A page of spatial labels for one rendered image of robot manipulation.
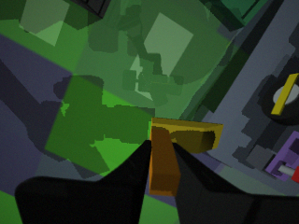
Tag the red-headed pin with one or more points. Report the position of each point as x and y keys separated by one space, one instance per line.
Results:
x=289 y=171

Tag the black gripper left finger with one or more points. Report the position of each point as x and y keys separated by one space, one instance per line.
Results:
x=115 y=199

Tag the grey ramp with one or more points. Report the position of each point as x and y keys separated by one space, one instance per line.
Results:
x=249 y=139

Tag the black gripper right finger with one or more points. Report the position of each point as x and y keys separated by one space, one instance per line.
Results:
x=206 y=198

